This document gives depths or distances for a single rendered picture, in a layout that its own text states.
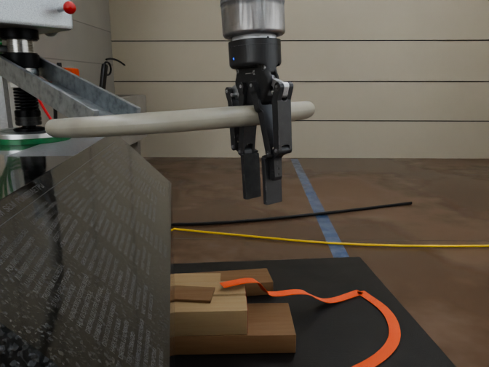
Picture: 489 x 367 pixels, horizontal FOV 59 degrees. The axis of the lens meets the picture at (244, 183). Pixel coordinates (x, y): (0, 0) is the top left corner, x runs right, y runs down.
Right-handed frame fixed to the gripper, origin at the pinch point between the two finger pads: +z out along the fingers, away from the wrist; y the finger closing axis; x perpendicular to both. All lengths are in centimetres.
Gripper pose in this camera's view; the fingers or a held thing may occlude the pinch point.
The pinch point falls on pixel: (261, 179)
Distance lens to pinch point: 65.7
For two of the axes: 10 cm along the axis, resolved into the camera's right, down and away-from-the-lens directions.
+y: -5.8, -1.2, 8.0
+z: 0.6, 9.8, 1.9
